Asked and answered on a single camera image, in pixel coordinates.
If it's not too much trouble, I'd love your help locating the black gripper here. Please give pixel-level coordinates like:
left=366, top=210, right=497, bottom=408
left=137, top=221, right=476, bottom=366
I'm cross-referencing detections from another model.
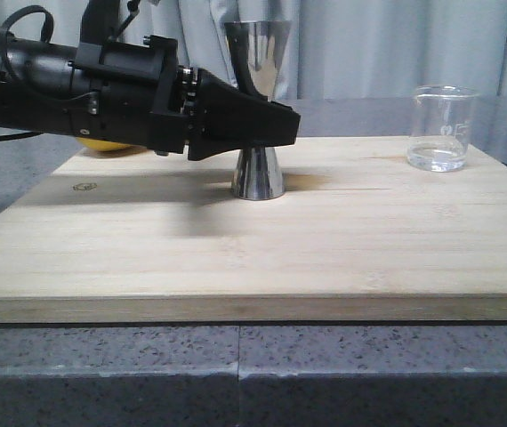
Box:
left=66, top=36, right=301, bottom=161

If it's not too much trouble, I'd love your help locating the steel double jigger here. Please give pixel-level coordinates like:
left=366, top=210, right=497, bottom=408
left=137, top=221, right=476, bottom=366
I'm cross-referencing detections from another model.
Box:
left=224, top=20, right=292, bottom=201

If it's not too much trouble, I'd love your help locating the clear glass beaker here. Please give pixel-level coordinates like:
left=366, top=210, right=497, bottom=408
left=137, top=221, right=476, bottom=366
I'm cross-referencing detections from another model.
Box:
left=406, top=85, right=479, bottom=173

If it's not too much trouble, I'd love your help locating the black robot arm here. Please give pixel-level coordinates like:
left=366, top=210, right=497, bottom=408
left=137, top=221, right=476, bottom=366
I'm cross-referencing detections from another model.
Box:
left=0, top=36, right=300, bottom=161

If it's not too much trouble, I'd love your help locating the yellow lemon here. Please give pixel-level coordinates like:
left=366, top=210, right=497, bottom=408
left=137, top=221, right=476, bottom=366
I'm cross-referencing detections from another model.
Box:
left=76, top=137, right=131, bottom=152

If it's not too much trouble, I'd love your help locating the light wooden cutting board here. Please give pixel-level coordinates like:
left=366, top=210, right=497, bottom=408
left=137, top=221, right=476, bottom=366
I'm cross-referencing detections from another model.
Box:
left=0, top=137, right=507, bottom=323

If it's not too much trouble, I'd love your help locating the black cable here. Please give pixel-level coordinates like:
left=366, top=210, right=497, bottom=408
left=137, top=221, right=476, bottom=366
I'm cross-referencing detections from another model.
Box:
left=0, top=4, right=57, bottom=85

